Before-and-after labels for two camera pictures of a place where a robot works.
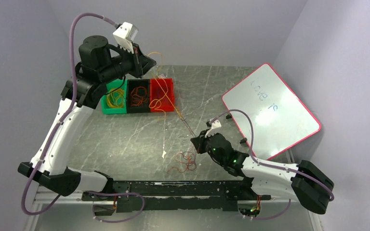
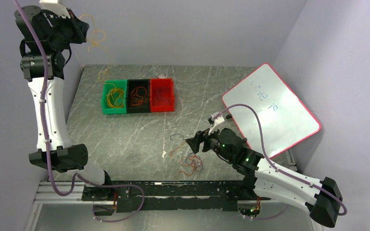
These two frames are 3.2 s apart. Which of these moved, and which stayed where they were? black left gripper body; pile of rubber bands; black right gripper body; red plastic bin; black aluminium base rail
Moved: black left gripper body
Stayed: black right gripper body; pile of rubber bands; black aluminium base rail; red plastic bin
